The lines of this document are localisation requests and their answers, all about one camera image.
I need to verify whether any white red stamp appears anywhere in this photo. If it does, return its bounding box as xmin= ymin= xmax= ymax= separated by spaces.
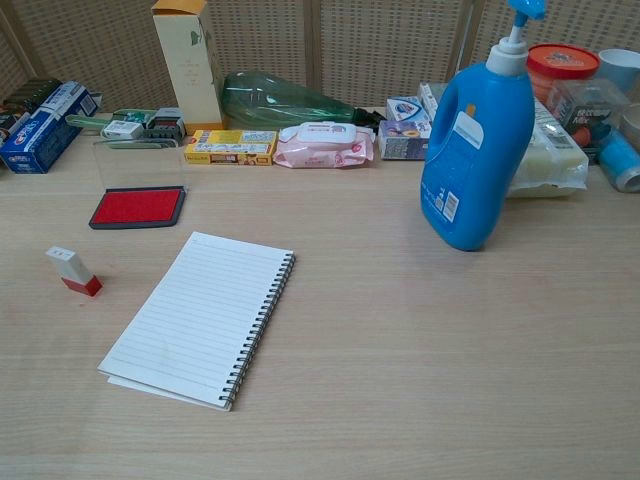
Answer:
xmin=45 ymin=245 xmax=104 ymax=298

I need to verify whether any white lined spiral notebook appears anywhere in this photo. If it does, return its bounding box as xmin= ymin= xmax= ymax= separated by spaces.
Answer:
xmin=97 ymin=230 xmax=297 ymax=413

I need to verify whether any pink wet wipes pack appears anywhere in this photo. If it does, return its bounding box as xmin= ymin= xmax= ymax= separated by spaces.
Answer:
xmin=272 ymin=120 xmax=377 ymax=170

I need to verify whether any yellow flat cardboard box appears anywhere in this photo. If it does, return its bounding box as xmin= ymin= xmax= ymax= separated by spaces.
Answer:
xmin=182 ymin=128 xmax=278 ymax=167

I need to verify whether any purple soap box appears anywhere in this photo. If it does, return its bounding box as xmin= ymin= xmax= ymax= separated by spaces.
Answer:
xmin=376 ymin=118 xmax=433 ymax=162

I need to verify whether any green plastic spray bottle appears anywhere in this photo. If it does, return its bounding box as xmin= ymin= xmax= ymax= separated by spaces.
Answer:
xmin=220 ymin=70 xmax=387 ymax=131

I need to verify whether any white blue soap box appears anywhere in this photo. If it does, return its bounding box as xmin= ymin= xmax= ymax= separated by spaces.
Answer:
xmin=385 ymin=95 xmax=433 ymax=124

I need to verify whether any blue detergent pump bottle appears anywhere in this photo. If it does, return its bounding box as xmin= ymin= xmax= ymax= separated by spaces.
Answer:
xmin=419 ymin=0 xmax=548 ymax=253

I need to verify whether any red ink pad clear lid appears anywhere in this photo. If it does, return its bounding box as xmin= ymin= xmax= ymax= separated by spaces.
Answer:
xmin=88 ymin=140 xmax=190 ymax=231

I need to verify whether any woven wooden folding screen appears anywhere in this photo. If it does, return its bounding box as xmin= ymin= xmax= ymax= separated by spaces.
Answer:
xmin=0 ymin=0 xmax=640 ymax=114

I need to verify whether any tall cream yellow carton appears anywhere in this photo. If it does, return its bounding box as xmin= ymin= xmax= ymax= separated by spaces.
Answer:
xmin=150 ymin=0 xmax=227 ymax=136

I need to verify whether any small white green box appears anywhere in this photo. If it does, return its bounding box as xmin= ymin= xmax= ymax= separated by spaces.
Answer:
xmin=100 ymin=118 xmax=144 ymax=142

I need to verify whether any clear pack of white noodles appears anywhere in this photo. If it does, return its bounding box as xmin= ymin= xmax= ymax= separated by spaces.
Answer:
xmin=506 ymin=96 xmax=591 ymax=200

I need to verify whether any blue toothpaste box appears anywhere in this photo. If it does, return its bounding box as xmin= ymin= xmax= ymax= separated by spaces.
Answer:
xmin=0 ymin=80 xmax=104 ymax=175

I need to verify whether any clear plastic snack box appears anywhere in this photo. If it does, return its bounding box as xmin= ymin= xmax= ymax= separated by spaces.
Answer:
xmin=545 ymin=78 xmax=632 ymax=162

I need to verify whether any jar with orange lid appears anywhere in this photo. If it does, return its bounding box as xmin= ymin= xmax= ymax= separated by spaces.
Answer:
xmin=525 ymin=42 xmax=602 ymax=104

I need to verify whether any blue cylindrical tube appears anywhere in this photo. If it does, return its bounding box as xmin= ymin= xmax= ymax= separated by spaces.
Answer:
xmin=596 ymin=128 xmax=640 ymax=194

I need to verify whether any beige bowl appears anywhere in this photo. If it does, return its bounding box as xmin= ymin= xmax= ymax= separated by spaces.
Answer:
xmin=619 ymin=101 xmax=640 ymax=133

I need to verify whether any light blue mug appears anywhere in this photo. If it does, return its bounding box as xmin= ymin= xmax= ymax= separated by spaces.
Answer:
xmin=596 ymin=47 xmax=640 ymax=97

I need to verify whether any green plastic handled tray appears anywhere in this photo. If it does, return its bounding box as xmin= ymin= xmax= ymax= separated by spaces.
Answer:
xmin=64 ymin=106 xmax=182 ymax=152

